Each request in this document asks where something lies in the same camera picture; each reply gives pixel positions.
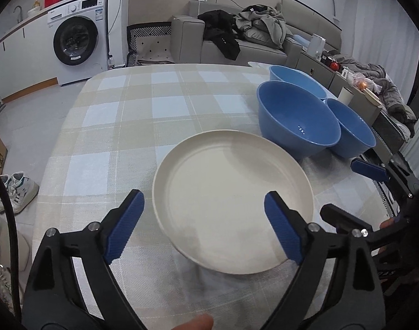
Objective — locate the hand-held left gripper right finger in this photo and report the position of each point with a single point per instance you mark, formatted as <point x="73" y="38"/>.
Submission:
<point x="281" y="227"/>

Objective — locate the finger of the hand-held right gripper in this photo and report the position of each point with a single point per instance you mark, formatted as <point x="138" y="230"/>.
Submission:
<point x="369" y="171"/>
<point x="340" y="216"/>

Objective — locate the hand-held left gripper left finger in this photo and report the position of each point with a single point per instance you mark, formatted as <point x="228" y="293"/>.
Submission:
<point x="125" y="227"/>

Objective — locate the blue bowl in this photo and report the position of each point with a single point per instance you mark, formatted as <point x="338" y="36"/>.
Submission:
<point x="353" y="134"/>
<point x="298" y="75"/>
<point x="298" y="117"/>

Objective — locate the cream round plate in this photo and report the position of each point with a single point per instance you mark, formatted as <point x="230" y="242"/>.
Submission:
<point x="223" y="196"/>

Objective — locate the person's right hand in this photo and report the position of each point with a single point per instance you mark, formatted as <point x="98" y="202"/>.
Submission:
<point x="388" y="224"/>

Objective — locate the person's left hand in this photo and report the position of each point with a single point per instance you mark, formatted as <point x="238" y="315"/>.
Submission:
<point x="192" y="323"/>

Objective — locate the grey blanket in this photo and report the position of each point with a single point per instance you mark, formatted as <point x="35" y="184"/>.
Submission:
<point x="391" y="96"/>

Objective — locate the cream tumbler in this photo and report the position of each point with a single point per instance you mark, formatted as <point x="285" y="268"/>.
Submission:
<point x="345" y="95"/>

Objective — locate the clear plastic bag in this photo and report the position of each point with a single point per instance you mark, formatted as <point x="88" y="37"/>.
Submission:
<point x="364" y="80"/>

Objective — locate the red round object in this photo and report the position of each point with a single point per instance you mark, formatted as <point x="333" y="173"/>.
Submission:
<point x="334" y="64"/>

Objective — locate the grey side cabinet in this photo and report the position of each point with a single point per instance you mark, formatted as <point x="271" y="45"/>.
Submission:
<point x="319" y="68"/>

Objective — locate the white jug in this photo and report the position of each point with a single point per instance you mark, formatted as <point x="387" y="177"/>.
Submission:
<point x="316" y="46"/>

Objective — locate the white curtain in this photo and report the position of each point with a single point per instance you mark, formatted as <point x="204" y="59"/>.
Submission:
<point x="378" y="24"/>

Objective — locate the grey sofa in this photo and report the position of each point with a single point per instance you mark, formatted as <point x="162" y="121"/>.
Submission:
<point x="261" y="53"/>

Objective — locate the white washing machine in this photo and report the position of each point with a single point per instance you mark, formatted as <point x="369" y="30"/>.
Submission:
<point x="99" y="58"/>

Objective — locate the patterned cushion chair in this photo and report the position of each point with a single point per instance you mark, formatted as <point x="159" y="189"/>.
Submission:
<point x="151" y="50"/>

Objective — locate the grey clothing pile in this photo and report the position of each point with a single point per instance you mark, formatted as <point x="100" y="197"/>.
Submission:
<point x="264" y="24"/>

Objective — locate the white base cabinets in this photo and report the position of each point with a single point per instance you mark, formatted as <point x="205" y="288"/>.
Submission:
<point x="30" y="62"/>

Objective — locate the kitchen faucet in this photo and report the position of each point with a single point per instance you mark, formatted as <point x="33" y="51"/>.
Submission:
<point x="19" y="12"/>

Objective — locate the yellow bottle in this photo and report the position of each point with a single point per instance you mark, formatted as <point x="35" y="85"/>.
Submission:
<point x="36" y="4"/>

